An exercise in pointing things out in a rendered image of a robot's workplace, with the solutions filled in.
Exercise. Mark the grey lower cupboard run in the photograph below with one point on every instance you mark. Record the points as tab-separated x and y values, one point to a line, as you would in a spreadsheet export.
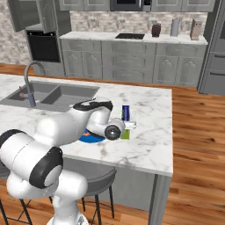
132	61

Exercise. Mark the blue plate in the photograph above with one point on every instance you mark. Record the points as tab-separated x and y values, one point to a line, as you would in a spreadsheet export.
92	139

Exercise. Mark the dark brown jar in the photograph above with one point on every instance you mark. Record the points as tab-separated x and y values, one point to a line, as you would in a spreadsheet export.
156	30

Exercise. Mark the grey fridge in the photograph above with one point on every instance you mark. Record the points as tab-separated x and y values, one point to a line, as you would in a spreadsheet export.
214	49

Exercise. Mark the grey kitchen island base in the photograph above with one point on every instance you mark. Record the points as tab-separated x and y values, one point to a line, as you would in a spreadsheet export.
132	187

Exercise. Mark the grey round stool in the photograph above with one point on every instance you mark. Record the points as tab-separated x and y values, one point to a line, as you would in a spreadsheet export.
5	202
101	180

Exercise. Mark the beige knife block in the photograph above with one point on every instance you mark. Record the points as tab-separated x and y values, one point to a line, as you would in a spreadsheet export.
195	29

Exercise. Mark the grey upper cupboard run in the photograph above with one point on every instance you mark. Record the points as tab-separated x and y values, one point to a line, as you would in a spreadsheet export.
175	5

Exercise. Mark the orange shrimp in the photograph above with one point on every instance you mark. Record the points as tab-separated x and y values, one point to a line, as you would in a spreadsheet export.
85	133

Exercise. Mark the black microwave oven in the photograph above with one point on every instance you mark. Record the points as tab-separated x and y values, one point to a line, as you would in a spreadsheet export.
130	5

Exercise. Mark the grey tall canister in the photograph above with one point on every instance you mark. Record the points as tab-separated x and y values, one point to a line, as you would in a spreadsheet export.
175	27

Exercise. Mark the grey double sink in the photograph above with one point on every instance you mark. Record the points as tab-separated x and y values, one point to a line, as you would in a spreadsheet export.
58	95

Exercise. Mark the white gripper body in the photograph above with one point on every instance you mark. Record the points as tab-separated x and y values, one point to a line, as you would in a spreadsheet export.
131	125

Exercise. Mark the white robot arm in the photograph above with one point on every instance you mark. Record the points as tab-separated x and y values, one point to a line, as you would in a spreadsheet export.
55	132

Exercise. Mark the blue drink can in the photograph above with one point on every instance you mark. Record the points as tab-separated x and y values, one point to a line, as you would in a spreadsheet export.
126	112

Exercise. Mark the grey cupboard run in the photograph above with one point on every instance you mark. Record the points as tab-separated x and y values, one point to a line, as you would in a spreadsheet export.
132	61
175	5

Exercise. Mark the green box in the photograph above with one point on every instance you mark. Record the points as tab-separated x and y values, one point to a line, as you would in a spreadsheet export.
126	134

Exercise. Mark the black wall oven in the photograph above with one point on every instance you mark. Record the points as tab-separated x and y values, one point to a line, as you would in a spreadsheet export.
44	48

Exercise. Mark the black hob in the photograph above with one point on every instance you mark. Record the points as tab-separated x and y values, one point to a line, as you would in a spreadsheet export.
129	36

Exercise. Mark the grey curved tap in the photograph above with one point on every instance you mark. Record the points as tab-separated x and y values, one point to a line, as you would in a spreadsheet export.
30	88

